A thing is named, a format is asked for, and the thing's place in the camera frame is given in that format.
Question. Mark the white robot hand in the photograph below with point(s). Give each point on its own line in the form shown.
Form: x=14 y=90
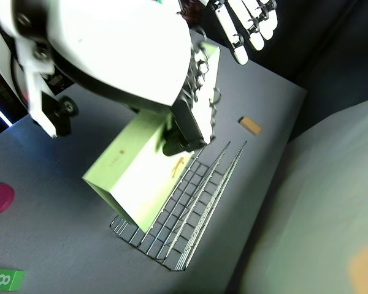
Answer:
x=257 y=33
x=119 y=49

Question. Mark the light green box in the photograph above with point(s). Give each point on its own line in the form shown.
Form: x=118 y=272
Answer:
x=141 y=186

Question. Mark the tan wooden block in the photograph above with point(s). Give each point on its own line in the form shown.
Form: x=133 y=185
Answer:
x=250 y=125

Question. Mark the dark grey table cloth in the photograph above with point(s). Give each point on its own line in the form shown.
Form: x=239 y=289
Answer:
x=64 y=232

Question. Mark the green number block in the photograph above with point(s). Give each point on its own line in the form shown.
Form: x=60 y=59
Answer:
x=7 y=280

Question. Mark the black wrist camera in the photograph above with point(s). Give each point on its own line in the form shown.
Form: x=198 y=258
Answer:
x=67 y=106

